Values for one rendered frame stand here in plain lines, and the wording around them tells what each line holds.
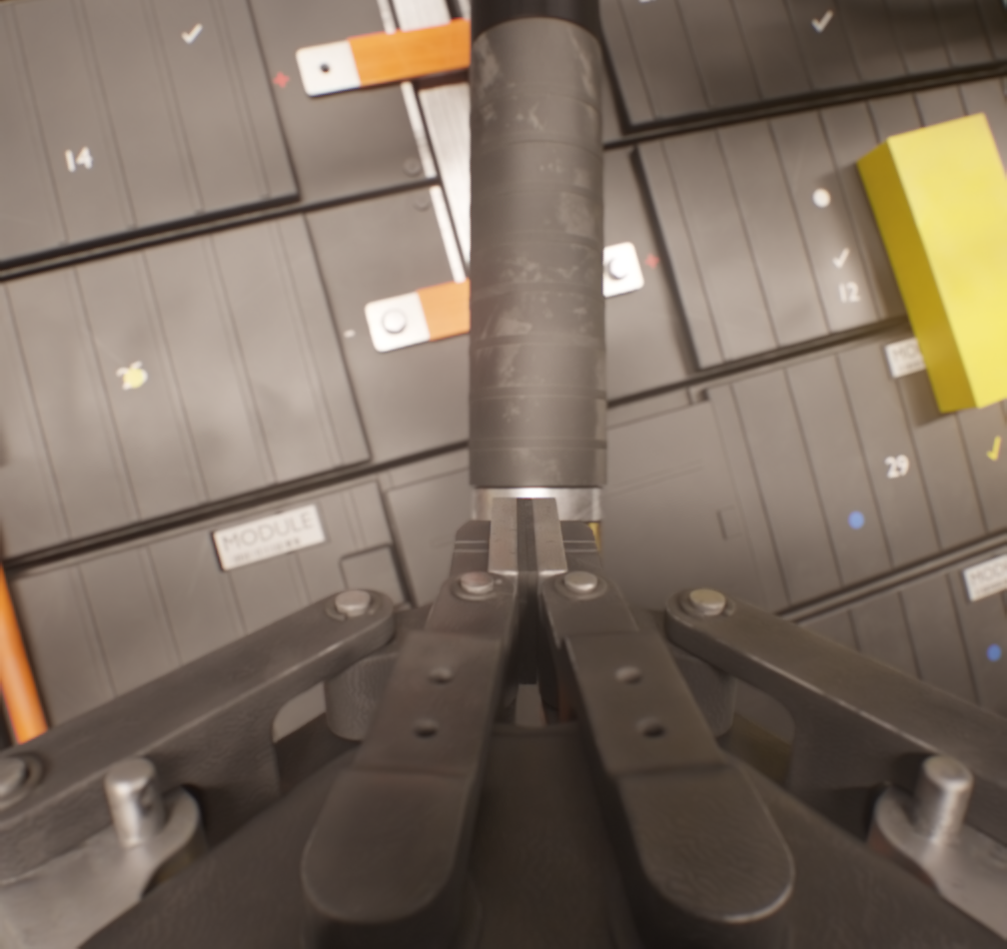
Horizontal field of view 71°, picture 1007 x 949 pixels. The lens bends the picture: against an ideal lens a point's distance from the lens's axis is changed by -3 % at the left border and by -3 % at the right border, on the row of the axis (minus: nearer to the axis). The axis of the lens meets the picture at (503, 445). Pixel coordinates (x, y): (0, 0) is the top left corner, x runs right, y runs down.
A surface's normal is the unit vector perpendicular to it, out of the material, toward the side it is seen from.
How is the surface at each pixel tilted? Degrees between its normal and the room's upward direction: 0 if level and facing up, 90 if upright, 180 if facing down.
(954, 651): 0
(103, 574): 0
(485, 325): 56
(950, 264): 0
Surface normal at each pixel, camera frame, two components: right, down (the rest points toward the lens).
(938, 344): -0.93, 0.32
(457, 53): 0.16, -0.04
